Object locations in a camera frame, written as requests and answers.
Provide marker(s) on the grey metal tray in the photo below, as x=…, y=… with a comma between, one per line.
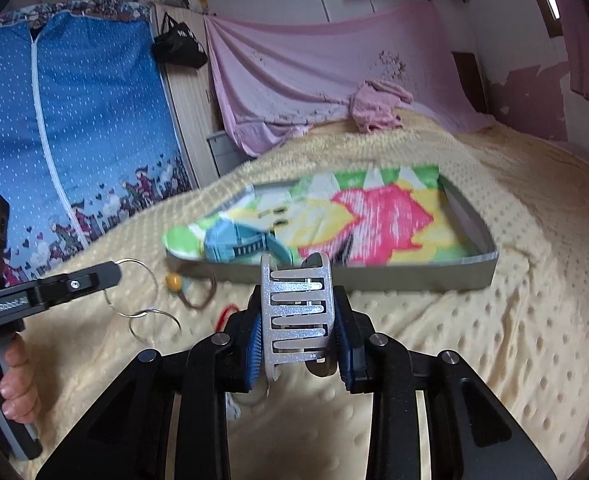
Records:
x=475, y=272

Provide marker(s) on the beige wooden wardrobe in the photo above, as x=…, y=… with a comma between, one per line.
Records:
x=197, y=116

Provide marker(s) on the black hanging bag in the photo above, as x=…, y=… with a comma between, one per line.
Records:
x=178, y=45

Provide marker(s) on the light blue smart watch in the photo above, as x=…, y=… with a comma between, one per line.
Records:
x=228, y=240

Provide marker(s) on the crumpled pink towel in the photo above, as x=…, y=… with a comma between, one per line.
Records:
x=374, y=106

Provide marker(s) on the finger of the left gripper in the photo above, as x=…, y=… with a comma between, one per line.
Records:
x=63, y=288

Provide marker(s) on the yellow dotted bed blanket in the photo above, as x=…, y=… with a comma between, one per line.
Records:
x=526, y=335

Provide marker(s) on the person's left hand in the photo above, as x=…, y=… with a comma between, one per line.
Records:
x=18, y=387

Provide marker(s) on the pink hanging sheet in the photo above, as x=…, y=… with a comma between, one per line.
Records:
x=275, y=82

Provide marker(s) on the thin silver hoop rings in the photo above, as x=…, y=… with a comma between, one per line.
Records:
x=139, y=304

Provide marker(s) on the blue fabric wardrobe cover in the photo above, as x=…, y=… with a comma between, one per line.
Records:
x=87, y=138

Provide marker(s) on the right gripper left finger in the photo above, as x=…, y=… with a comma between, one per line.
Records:
x=165, y=416

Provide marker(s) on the silver metal hair claw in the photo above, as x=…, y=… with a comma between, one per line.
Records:
x=298, y=316

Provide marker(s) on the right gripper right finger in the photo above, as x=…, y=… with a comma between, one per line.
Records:
x=471, y=433

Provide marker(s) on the brown hair tie orange bead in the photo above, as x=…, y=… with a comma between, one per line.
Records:
x=193, y=296

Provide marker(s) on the grey drawer cabinet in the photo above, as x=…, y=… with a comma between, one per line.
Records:
x=226, y=154

